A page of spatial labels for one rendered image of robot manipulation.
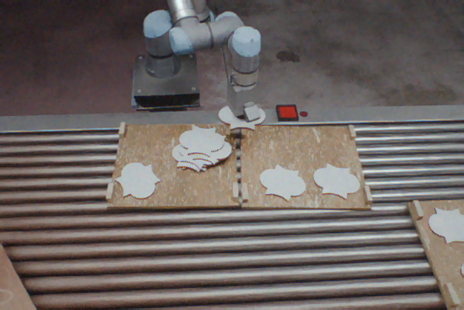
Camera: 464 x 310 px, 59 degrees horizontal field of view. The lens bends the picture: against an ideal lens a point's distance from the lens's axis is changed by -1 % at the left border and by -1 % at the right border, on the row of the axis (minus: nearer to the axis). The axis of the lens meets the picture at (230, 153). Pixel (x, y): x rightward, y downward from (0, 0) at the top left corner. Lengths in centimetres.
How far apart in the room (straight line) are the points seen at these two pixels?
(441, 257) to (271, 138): 65
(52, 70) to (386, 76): 257
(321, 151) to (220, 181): 37
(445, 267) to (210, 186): 73
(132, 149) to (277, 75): 195
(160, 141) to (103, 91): 173
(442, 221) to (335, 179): 34
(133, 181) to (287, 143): 54
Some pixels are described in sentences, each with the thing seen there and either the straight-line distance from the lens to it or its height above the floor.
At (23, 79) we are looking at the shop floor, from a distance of 347.
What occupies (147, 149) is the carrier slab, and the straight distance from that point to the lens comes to 144.
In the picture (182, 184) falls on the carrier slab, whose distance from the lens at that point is 134.
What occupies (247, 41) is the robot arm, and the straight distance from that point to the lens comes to 111.
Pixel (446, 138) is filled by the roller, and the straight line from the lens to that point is 171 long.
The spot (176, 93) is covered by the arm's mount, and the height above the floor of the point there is 95.
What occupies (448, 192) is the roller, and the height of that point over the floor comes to 92.
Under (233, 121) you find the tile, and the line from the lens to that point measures 131.
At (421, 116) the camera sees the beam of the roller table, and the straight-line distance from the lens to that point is 175.
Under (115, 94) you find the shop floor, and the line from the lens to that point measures 310.
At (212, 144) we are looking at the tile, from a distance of 137.
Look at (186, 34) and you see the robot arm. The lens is 117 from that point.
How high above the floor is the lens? 202
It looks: 50 degrees down
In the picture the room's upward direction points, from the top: 2 degrees clockwise
